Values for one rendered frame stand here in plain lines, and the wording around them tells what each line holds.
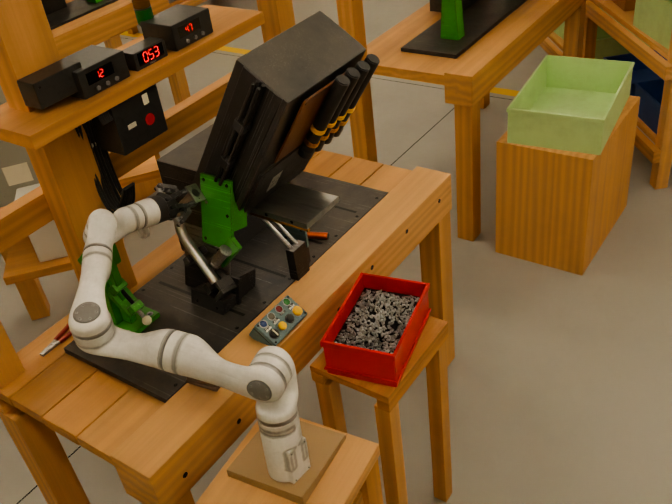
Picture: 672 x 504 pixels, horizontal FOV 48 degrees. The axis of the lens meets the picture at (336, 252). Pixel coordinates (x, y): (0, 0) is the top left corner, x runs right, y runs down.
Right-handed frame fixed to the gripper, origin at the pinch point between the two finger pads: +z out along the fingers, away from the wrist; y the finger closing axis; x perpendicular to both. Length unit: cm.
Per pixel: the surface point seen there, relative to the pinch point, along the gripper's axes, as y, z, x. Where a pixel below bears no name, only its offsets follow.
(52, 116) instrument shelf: 29.8, -30.1, -6.3
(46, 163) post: 25.5, -27.0, 10.7
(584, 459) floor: -142, 92, -3
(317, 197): -18.2, 27.1, -17.5
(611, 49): -3, 353, -14
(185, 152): 16.3, 15.0, 6.9
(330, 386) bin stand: -66, 7, 0
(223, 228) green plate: -12.5, 2.8, -2.3
